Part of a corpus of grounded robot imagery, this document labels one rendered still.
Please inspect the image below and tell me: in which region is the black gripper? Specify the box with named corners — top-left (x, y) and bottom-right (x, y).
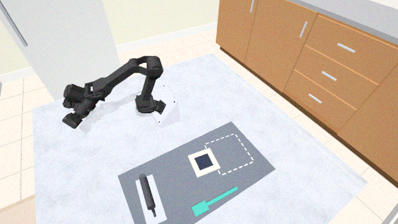
top-left (62, 102), bottom-right (96, 129)

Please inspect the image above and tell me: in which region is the grey flat mat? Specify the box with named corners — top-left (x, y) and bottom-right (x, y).
top-left (118, 122), bottom-right (275, 224)

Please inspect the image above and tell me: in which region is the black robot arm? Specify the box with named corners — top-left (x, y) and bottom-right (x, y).
top-left (62, 56), bottom-right (166, 115)

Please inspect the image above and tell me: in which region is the cream square tile with dark blue centre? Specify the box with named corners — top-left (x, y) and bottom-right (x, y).
top-left (188, 148), bottom-right (220, 177)

